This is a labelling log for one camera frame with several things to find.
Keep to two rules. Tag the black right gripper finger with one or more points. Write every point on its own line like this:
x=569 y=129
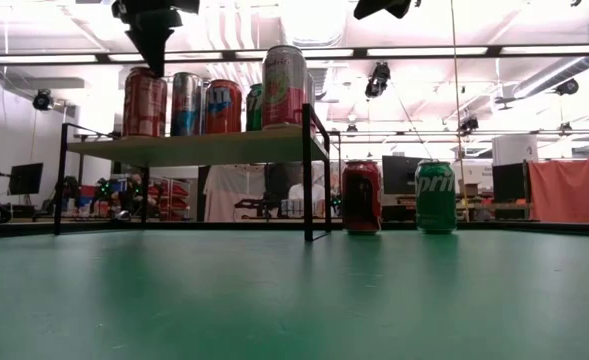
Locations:
x=384 y=5

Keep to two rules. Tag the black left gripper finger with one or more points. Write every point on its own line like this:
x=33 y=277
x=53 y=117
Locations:
x=152 y=50

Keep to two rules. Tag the red Coca-Cola can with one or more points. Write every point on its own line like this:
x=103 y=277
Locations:
x=361 y=200
x=144 y=105

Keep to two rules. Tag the slim silver can blue tab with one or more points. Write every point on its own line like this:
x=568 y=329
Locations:
x=186 y=110

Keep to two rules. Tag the red Fanta can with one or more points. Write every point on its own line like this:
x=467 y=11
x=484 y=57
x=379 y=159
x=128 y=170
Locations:
x=224 y=110

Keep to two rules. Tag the green Sprite can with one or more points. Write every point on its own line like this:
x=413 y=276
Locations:
x=435 y=200
x=253 y=110

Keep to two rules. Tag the black overhead beam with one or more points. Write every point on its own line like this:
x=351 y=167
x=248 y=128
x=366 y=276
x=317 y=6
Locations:
x=494 y=50

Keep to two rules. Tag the black ceiling spotlight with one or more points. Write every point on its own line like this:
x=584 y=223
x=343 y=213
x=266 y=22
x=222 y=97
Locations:
x=567 y=86
x=42 y=100

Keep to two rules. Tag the person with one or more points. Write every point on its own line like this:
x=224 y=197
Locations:
x=133 y=187
x=296 y=195

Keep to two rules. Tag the red storage bins rack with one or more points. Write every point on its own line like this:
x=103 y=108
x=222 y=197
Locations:
x=174 y=197

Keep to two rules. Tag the white hanging shirt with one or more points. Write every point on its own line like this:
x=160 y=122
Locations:
x=229 y=192

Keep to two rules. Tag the black robot green lights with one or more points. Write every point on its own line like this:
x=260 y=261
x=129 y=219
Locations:
x=69 y=192

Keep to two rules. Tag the black monitor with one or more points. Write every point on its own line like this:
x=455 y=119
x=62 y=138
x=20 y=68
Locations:
x=509 y=182
x=25 y=178
x=399 y=175

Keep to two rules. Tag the orange red fabric panel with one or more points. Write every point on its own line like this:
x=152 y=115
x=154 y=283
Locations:
x=569 y=190

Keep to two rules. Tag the black hanging camera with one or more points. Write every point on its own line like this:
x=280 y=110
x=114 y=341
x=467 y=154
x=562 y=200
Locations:
x=469 y=124
x=378 y=80

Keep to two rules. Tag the wooden shelf black metal frame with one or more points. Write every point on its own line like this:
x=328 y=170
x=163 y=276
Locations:
x=199 y=149

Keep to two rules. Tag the black table frame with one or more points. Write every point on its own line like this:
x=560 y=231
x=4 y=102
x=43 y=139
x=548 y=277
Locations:
x=524 y=227

